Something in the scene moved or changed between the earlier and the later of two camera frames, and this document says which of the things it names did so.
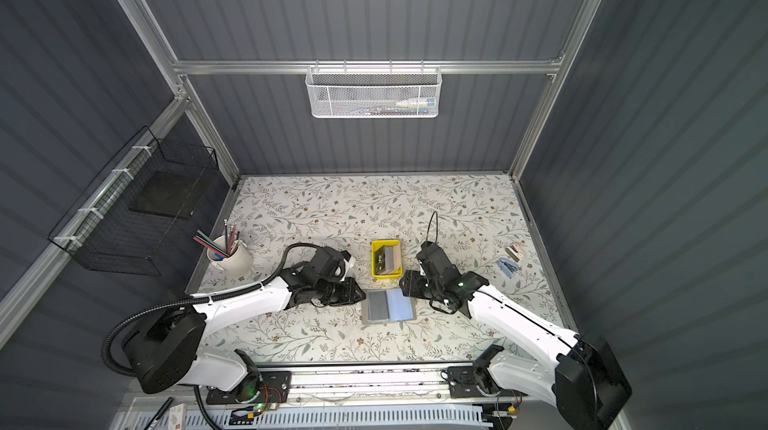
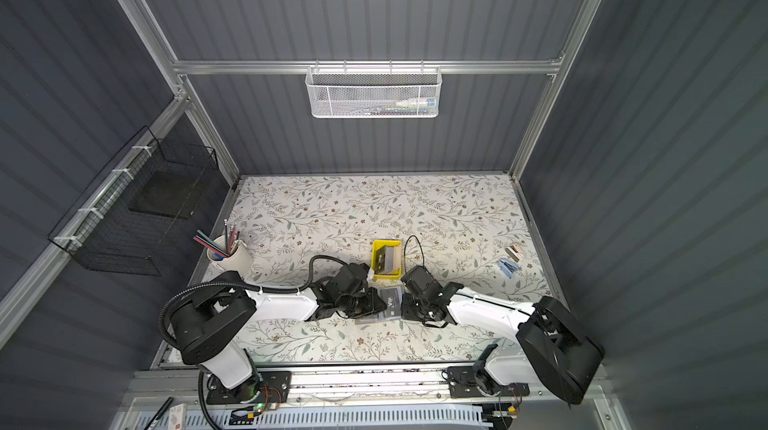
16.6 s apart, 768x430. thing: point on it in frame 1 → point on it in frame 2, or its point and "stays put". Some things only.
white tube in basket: (418, 102) stays put
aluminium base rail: (325, 385) stays put
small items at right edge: (514, 252) stays put
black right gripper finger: (413, 284) → (408, 308)
